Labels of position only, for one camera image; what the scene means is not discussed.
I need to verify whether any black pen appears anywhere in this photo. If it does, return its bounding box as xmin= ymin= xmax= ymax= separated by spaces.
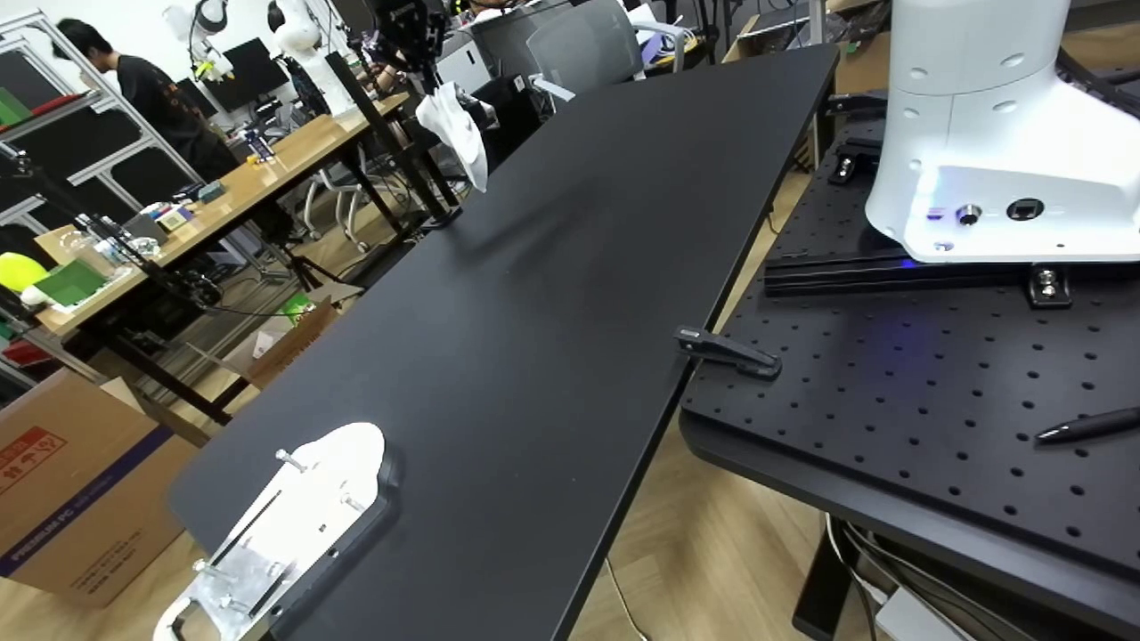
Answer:
xmin=1035 ymin=405 xmax=1140 ymax=444

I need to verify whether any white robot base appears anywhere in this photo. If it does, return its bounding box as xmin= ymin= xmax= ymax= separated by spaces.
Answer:
xmin=865 ymin=0 xmax=1140 ymax=262

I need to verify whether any white patterned towel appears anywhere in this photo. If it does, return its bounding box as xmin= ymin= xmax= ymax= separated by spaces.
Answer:
xmin=412 ymin=82 xmax=489 ymax=192

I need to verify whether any black clamp lever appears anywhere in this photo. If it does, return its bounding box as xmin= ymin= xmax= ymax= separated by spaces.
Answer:
xmin=675 ymin=329 xmax=779 ymax=382

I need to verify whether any black clamp stand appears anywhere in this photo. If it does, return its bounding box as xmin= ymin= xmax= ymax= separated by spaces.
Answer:
xmin=329 ymin=0 xmax=459 ymax=228

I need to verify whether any cardboard box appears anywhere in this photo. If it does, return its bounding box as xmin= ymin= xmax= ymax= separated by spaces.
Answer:
xmin=0 ymin=369 xmax=196 ymax=605

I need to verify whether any wooden desk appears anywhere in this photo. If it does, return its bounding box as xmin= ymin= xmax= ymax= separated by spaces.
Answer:
xmin=29 ymin=92 xmax=412 ymax=374

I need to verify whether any black perforated breadboard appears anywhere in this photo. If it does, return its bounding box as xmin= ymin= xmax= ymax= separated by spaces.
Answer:
xmin=684 ymin=122 xmax=1140 ymax=641

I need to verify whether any seated person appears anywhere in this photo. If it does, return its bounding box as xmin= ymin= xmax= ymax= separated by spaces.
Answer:
xmin=56 ymin=18 xmax=237 ymax=180

